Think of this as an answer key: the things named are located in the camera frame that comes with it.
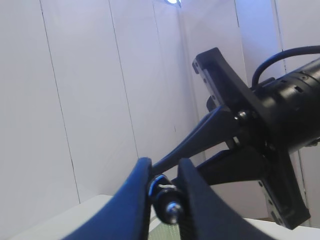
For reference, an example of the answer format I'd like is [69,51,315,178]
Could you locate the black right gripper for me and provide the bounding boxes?
[152,48,312,229]

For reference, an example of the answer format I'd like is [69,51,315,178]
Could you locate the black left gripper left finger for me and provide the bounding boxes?
[64,157,152,240]

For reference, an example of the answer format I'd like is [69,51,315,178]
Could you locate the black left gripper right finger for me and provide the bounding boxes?
[177,158,272,240]

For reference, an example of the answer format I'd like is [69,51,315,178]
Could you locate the black pen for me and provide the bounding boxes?
[147,174,184,225]

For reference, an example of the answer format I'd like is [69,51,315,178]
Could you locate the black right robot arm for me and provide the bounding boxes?
[152,46,320,230]

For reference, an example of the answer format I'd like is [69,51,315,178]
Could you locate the green woven plastic basket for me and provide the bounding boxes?
[148,218,181,240]

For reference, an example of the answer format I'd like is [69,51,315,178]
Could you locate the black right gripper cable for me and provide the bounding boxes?
[251,44,320,88]

